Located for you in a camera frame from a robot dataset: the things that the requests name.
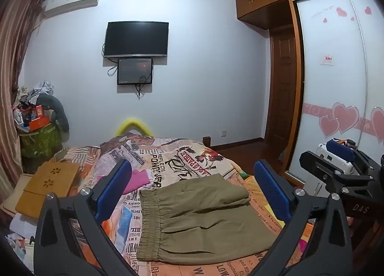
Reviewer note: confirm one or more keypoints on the wooden lap desk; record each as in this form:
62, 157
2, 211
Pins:
45, 186

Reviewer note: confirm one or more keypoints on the striped brown curtain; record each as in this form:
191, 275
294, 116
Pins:
18, 53

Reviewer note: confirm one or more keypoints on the black wall television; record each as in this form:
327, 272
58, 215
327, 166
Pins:
136, 38

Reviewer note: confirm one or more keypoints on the pink cloth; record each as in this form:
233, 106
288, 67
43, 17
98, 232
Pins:
135, 181

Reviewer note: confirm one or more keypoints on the small black wall monitor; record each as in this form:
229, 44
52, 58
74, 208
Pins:
135, 71

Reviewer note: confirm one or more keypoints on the pile of clothes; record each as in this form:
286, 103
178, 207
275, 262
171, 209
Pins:
39, 89

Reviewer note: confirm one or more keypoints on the dark wooden bed post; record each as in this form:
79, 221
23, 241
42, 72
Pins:
207, 141

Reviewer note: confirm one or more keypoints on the white air conditioner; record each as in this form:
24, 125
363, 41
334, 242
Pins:
72, 1

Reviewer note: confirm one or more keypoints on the printed blanket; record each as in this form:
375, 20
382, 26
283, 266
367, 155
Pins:
180, 156

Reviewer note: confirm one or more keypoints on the white plastic device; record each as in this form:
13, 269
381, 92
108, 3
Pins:
339, 160

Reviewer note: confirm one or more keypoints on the green patterned bag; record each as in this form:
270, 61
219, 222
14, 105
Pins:
40, 141

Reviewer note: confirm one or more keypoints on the yellow foam pillow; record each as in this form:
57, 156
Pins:
132, 122

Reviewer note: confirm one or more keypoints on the white wall socket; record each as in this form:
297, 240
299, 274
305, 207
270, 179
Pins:
223, 133

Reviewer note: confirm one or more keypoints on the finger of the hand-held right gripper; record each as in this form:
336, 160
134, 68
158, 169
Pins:
340, 148
324, 165

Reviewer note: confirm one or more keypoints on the brown wooden door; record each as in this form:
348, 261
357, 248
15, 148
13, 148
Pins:
283, 83

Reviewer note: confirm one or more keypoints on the white heart-print wardrobe door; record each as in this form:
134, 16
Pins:
330, 83
373, 68

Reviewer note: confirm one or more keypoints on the olive green pants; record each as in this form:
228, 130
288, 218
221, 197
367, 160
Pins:
204, 228

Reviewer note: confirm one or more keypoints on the red label sticker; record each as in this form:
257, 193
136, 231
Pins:
327, 60

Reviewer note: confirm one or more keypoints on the white printed cloth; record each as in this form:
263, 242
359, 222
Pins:
22, 231

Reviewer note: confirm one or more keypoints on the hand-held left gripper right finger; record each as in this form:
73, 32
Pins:
271, 192

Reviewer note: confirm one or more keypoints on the orange box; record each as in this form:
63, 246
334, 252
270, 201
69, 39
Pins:
39, 123

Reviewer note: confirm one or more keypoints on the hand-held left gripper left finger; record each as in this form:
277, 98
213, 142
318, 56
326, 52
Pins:
115, 186

